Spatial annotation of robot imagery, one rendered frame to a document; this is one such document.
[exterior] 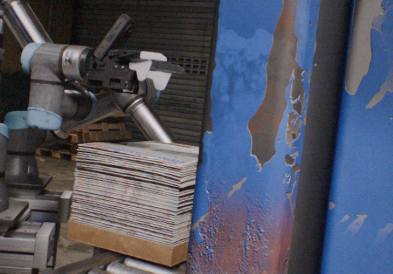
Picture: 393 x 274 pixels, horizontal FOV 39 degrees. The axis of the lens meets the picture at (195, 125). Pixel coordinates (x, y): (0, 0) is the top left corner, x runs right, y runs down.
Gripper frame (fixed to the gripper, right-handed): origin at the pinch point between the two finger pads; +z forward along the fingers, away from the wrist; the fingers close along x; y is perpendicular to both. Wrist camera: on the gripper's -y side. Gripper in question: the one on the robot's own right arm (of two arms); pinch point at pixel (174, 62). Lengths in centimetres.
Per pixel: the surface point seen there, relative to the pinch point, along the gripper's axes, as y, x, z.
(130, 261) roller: 43.4, -9.2, -6.4
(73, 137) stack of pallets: 3, -623, -390
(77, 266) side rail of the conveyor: 44.5, 2.8, -12.8
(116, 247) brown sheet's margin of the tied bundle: 41.3, -9.4, -10.6
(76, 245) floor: 89, -261, -158
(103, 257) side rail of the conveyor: 43.3, -5.8, -11.5
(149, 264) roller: 43.2, -8.8, -1.8
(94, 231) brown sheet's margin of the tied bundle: 38.8, -10.0, -16.8
